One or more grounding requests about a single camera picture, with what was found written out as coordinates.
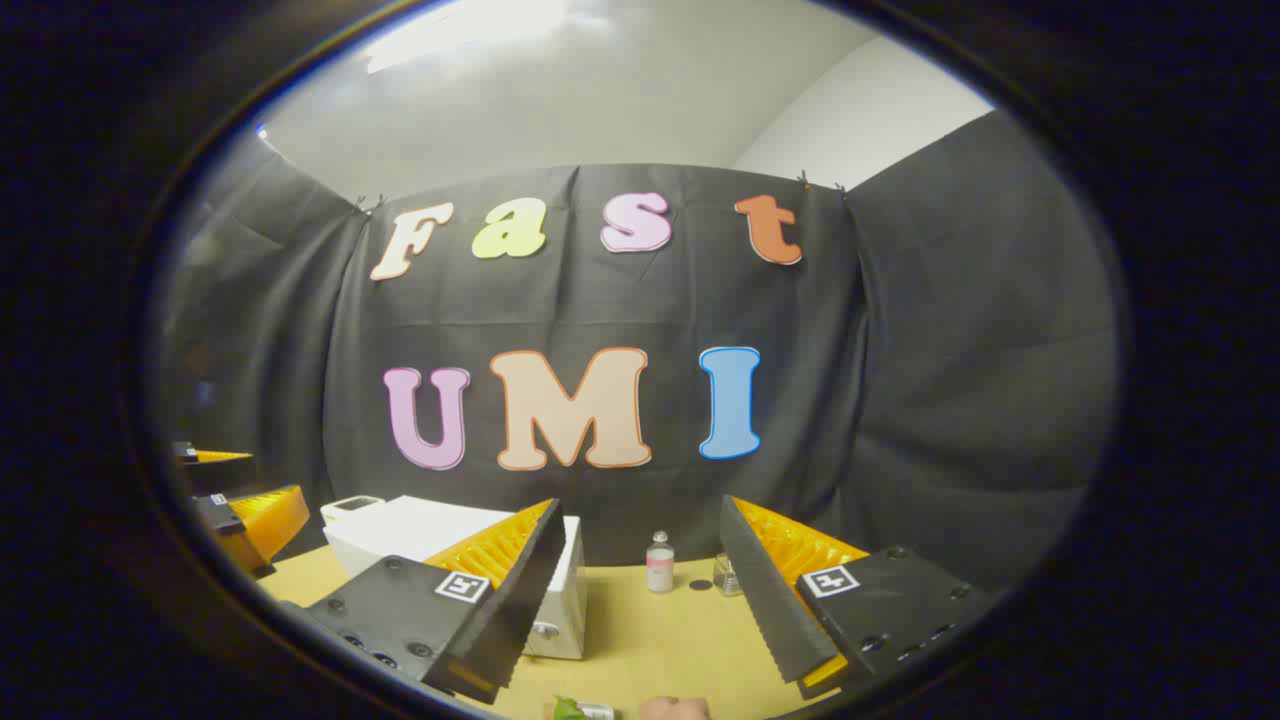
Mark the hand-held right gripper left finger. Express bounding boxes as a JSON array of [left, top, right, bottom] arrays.
[[283, 498, 567, 703]]

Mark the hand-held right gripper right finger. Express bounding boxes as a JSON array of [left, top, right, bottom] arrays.
[[720, 494, 993, 701]]

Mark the white microwave oven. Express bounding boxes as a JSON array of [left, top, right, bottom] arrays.
[[323, 495, 588, 661]]

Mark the white toaster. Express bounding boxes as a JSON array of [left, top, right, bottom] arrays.
[[320, 494, 387, 527]]

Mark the small clear pink-label bottle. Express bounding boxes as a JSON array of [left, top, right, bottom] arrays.
[[646, 530, 677, 595]]

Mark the black backdrop cloth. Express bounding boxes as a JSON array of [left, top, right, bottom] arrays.
[[155, 110, 1117, 593]]

